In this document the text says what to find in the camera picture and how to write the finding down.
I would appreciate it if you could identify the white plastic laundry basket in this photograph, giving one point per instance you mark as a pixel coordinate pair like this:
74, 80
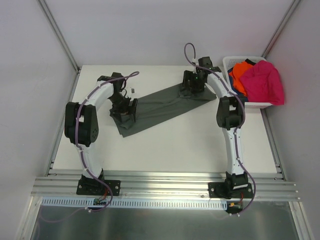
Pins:
228, 64

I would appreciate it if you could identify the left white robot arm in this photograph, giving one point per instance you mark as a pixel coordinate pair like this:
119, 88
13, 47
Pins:
81, 125

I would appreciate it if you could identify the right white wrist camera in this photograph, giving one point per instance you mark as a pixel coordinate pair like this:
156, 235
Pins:
195, 62

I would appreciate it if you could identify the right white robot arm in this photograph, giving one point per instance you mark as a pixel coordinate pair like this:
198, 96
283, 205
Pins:
230, 118

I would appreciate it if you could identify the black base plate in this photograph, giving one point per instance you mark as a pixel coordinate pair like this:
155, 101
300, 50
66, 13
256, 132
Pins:
221, 190
91, 187

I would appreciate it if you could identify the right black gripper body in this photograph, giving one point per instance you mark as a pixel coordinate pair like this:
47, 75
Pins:
191, 83

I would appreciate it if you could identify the aluminium corner post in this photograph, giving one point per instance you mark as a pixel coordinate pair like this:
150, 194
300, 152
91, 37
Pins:
294, 5
57, 32

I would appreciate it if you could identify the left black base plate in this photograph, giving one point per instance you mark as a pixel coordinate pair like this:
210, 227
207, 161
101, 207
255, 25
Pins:
91, 187

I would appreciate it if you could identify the orange t shirt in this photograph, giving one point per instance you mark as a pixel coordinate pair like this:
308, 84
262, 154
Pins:
237, 71

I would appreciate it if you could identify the aluminium mounting rail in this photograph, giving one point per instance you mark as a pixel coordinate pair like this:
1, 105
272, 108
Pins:
165, 185

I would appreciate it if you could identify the pink t shirt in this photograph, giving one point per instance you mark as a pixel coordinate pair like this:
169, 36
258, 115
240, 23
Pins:
263, 84

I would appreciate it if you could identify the white slotted cable duct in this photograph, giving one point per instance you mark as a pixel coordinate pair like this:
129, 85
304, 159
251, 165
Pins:
131, 203

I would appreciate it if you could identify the blue t shirt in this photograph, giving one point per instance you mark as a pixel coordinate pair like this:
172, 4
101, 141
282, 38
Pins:
231, 80

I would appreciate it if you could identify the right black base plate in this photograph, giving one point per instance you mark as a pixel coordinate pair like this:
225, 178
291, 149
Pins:
221, 190

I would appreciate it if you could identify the left aluminium corner post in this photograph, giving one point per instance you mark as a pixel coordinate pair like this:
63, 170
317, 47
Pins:
57, 32

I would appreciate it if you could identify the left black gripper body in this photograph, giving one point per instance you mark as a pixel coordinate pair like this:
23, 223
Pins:
125, 108

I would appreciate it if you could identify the right aluminium corner post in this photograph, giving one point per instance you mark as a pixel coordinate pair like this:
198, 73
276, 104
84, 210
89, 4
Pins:
294, 5

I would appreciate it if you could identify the grey t shirt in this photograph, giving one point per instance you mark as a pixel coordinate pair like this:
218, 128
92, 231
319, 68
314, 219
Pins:
160, 106

